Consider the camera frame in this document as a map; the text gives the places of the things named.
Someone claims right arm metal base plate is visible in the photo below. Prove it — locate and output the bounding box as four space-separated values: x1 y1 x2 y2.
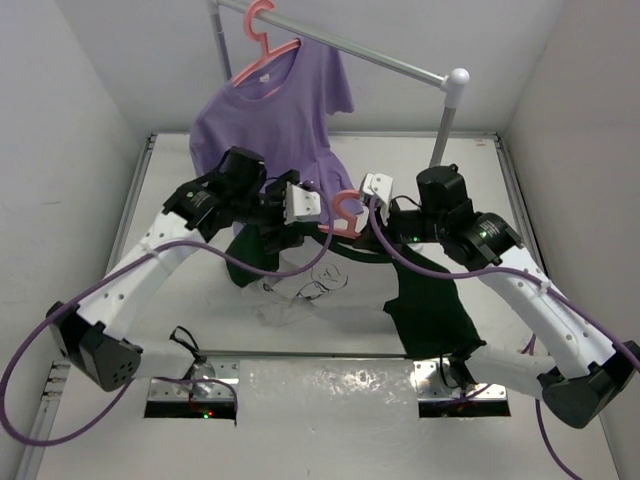
412 357 508 403

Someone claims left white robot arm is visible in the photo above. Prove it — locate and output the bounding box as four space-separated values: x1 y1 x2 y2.
47 147 322 392

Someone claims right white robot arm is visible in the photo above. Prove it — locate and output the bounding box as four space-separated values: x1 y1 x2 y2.
370 165 639 429

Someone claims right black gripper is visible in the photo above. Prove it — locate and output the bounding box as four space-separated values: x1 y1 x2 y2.
353 194 445 258

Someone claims purple cable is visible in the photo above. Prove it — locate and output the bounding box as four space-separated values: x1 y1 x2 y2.
367 194 640 480
0 182 334 449

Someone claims silver clothes rack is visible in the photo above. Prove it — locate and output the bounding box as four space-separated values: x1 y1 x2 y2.
207 0 472 171

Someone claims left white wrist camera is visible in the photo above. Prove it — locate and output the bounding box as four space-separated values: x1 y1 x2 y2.
283 183 322 225

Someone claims pink hanger with purple shirt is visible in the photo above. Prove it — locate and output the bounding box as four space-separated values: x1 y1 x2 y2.
231 0 302 101

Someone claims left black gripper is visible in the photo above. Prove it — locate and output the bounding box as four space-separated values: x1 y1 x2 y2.
232 172 302 250

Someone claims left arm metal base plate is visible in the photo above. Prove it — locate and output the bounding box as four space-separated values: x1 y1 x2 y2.
148 357 240 403

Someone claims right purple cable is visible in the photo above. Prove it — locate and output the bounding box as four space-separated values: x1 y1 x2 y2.
367 194 640 480

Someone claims white and green t-shirt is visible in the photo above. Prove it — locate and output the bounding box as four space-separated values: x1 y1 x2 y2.
226 226 483 359

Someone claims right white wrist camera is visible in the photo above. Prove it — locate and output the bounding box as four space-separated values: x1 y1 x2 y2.
359 173 393 223

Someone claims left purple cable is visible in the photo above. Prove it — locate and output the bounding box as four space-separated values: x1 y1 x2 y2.
0 182 334 449

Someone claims purple t-shirt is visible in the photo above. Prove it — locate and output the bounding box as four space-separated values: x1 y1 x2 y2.
189 39 354 197

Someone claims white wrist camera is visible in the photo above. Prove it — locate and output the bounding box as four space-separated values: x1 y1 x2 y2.
359 173 393 223
283 183 322 225

